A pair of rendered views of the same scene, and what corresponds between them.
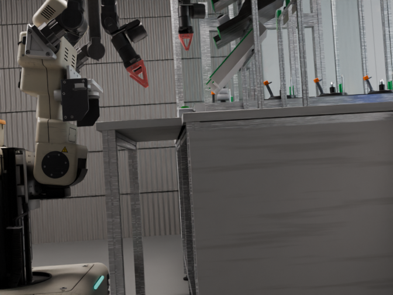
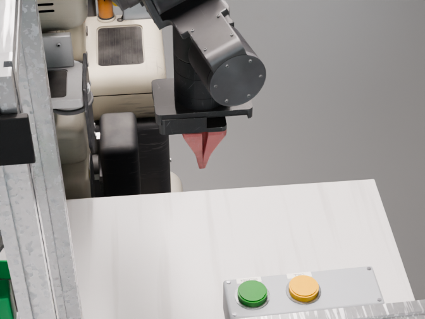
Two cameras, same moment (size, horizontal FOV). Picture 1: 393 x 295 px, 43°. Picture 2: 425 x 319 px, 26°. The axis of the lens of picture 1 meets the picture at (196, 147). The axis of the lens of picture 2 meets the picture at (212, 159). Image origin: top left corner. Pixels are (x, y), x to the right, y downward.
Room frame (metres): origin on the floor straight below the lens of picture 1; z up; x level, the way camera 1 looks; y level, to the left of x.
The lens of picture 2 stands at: (2.25, -0.76, 1.92)
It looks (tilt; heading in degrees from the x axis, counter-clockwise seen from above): 41 degrees down; 86
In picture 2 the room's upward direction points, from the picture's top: straight up
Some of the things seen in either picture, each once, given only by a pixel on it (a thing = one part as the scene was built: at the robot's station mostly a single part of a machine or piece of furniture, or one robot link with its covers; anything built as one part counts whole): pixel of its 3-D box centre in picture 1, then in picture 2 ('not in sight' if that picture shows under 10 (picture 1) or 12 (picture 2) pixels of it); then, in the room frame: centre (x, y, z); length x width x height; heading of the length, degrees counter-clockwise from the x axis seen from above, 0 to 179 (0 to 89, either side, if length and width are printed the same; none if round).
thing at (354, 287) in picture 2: (185, 116); (301, 304); (2.42, 0.05, 0.93); 0.21 x 0.07 x 0.06; 4
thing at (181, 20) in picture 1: (185, 25); (201, 79); (2.29, 0.02, 1.34); 0.10 x 0.07 x 0.07; 4
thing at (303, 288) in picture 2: not in sight; (303, 290); (2.42, 0.05, 0.96); 0.04 x 0.04 x 0.02
